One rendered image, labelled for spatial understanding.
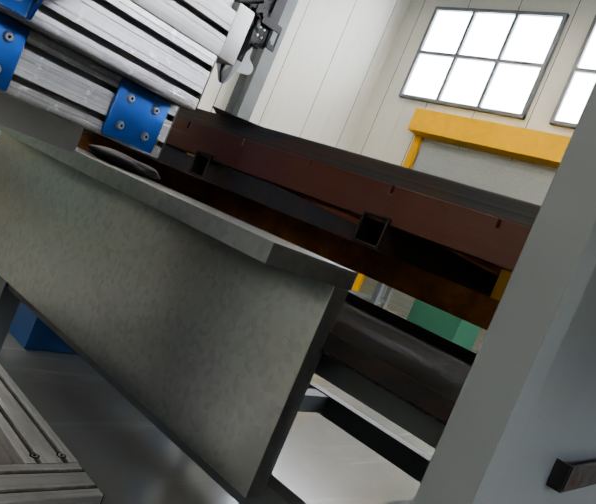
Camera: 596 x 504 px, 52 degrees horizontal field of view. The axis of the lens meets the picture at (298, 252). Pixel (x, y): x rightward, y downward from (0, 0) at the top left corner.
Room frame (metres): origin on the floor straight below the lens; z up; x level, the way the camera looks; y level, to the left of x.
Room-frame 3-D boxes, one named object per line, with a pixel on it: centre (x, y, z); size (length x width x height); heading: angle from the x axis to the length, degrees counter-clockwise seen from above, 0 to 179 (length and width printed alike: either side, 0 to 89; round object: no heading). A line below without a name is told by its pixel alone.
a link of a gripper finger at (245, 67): (1.22, 0.24, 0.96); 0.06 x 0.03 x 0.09; 143
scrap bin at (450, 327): (5.19, -1.35, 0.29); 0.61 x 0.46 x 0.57; 147
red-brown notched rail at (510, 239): (1.25, 0.23, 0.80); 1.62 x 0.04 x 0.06; 50
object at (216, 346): (1.35, 0.41, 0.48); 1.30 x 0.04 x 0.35; 50
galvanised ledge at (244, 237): (1.29, 0.46, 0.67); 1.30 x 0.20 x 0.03; 50
